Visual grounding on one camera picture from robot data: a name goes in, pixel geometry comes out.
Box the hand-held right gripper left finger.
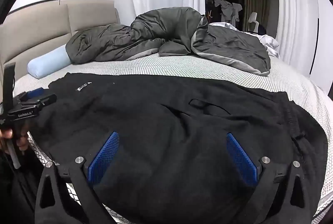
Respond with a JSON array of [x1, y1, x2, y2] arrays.
[[35, 131, 123, 224]]

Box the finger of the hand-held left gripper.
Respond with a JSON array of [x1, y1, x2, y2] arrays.
[[25, 88, 57, 108]]

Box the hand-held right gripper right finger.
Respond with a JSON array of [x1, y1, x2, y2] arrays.
[[226, 132, 325, 224]]

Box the black pants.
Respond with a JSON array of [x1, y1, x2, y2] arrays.
[[27, 72, 329, 224]]

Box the person's left forearm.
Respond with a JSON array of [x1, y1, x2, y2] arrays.
[[0, 151, 39, 224]]

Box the person's left hand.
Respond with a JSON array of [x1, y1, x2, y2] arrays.
[[0, 128, 30, 155]]

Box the light blue bolster pillow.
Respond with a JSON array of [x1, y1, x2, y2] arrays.
[[27, 45, 72, 79]]

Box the beige padded headboard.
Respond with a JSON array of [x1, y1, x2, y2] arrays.
[[0, 0, 121, 76]]

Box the bed with honeycomb patterned sheet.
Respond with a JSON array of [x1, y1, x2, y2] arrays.
[[13, 51, 333, 224]]

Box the dark grey duvet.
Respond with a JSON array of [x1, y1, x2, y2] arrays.
[[65, 6, 271, 77]]

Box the white chair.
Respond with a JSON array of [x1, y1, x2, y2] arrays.
[[247, 12, 260, 33]]

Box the grey hanging clothes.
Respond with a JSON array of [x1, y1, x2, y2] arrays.
[[213, 0, 244, 28]]

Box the olive drape curtain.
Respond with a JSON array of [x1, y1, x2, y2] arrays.
[[243, 0, 268, 32]]

